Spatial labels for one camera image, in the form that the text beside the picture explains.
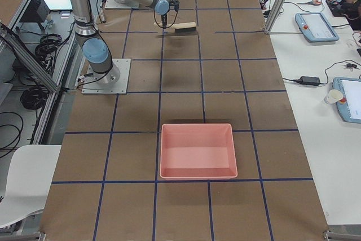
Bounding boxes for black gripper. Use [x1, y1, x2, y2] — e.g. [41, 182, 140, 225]
[161, 0, 180, 29]

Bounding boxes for pink plastic bin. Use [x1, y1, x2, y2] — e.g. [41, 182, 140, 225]
[160, 124, 238, 180]

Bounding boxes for teach pendant far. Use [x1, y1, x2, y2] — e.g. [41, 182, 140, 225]
[294, 12, 339, 43]

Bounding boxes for teach pendant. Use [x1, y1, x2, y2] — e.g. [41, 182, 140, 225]
[294, 12, 339, 43]
[332, 77, 360, 124]

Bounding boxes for black power adapter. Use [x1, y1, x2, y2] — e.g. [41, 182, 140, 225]
[297, 76, 321, 86]

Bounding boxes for paper cup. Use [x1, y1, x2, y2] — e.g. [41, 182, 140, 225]
[324, 89, 344, 104]

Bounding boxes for white chair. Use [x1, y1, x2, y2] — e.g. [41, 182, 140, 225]
[1, 144, 61, 228]

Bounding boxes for teach pendant near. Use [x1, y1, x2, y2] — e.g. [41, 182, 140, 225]
[332, 77, 360, 124]

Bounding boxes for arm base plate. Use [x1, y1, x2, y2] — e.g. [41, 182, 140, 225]
[80, 59, 131, 95]

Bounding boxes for orange handled scissors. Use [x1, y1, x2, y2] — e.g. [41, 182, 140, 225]
[296, 0, 322, 6]

